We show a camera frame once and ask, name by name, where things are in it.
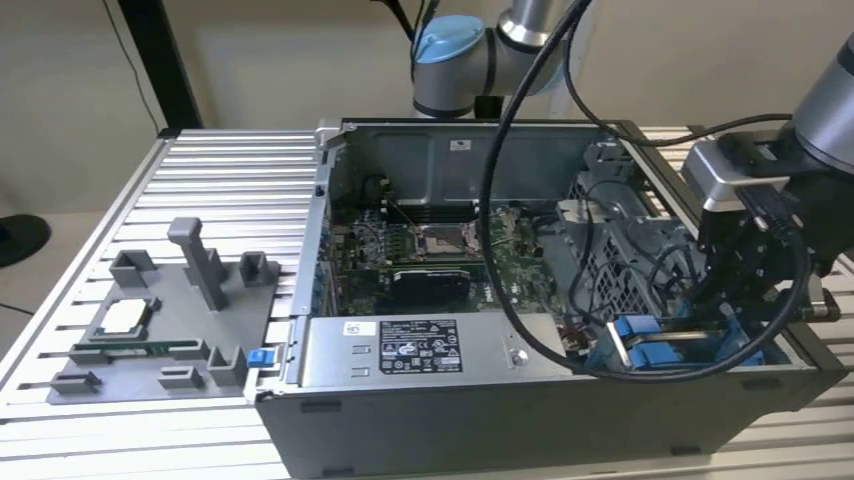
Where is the silver power supply unit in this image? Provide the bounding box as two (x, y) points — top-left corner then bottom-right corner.
(298, 313), (576, 390)

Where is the black open PC case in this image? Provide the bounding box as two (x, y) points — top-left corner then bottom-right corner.
(257, 118), (849, 480)

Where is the blue carrier in bay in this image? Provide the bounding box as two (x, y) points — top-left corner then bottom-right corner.
(630, 343), (782, 370)

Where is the black round stand base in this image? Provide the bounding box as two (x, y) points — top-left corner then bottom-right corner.
(0, 213), (54, 269)

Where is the green RAM stick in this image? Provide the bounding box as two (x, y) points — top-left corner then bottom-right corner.
(77, 339), (202, 354)

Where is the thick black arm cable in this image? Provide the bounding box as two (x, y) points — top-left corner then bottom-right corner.
(481, 0), (813, 384)

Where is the CPU socket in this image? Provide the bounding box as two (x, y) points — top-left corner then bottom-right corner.
(413, 222), (486, 264)

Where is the hard disk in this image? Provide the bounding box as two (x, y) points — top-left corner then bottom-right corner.
(610, 305), (749, 346)

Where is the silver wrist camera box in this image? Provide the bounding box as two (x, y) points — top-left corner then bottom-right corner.
(680, 140), (800, 214)

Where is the grey parts rack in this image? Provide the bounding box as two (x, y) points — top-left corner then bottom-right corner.
(47, 217), (286, 405)

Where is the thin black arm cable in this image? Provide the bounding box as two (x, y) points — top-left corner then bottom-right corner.
(564, 29), (796, 149)

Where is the thin black wall wire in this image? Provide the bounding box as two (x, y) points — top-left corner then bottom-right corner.
(103, 0), (162, 132)

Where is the grey metal disk bay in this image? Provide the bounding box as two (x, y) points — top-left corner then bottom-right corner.
(540, 142), (769, 374)

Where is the silver CPU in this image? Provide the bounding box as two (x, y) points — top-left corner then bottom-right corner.
(99, 301), (153, 334)

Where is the green motherboard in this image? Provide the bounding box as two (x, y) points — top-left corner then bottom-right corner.
(330, 199), (562, 317)

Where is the black metal post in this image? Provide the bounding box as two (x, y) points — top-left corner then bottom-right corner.
(117, 0), (206, 131)

